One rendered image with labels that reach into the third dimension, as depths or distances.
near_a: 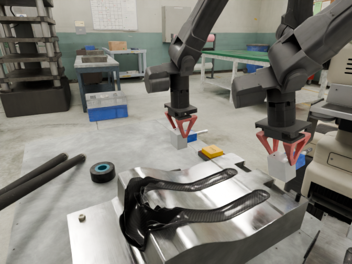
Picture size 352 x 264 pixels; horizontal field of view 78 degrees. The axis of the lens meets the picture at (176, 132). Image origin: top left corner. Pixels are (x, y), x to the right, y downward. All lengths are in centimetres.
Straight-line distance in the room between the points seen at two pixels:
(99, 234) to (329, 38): 54
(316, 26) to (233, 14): 783
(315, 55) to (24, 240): 71
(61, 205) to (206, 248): 45
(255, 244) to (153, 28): 678
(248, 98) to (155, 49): 665
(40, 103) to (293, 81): 414
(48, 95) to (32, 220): 366
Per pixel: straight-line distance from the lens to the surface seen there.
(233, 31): 827
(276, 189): 65
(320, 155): 96
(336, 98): 86
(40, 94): 430
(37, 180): 71
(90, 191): 75
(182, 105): 65
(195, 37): 58
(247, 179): 63
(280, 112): 51
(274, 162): 58
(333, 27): 42
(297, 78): 44
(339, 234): 62
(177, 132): 69
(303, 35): 44
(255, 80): 47
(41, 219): 71
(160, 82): 61
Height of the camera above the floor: 124
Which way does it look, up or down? 24 degrees down
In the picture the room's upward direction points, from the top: straight up
